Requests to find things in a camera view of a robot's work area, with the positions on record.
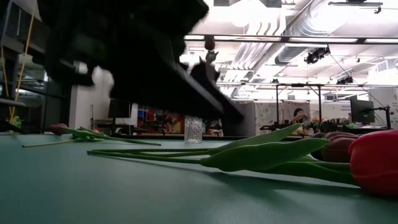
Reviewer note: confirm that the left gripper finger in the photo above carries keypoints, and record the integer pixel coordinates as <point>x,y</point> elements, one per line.
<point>203,73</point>
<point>199,99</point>

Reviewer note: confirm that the dark red tulip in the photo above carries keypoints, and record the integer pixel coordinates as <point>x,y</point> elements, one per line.
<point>337,149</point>
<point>210,43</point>
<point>58,128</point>

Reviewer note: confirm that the clear crystal-cut glass vase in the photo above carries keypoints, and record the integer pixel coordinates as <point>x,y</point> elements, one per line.
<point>192,130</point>

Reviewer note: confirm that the colourful patterned curtain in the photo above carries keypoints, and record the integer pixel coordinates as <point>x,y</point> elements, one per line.
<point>174,124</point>

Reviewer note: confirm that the white LED light bar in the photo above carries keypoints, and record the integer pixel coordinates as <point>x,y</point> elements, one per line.
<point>194,37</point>
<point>323,40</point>
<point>248,38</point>
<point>382,40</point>

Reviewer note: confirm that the dark grey curtain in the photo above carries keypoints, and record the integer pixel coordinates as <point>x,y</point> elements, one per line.
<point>248,121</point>

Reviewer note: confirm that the blue storage bins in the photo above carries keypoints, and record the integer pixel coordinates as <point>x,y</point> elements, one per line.
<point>142,116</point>

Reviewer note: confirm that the black computer monitor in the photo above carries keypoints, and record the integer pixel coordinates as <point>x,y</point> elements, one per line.
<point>362,111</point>
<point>119,109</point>

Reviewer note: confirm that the white patterned curtain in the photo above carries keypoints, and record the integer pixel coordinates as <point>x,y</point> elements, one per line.
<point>264,115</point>

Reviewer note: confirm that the person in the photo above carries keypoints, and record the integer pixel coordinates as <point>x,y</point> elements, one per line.
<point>300,115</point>

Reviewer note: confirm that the black ceiling spotlight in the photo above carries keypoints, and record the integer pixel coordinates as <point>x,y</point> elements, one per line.
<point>315,55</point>
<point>345,80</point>

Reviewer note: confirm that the long thin yellow rod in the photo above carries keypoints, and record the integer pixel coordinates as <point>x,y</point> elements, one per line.
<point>23,62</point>

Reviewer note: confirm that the small yellow green object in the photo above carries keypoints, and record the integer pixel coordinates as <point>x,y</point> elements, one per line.
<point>16,122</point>

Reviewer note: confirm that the black background rig frame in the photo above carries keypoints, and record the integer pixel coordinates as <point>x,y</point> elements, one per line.
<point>277,105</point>

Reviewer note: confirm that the silver ventilation duct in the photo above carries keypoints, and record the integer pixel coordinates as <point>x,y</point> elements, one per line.
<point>311,21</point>

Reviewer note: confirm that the black ceiling track rail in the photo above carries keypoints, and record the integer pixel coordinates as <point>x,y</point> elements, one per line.
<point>354,3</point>

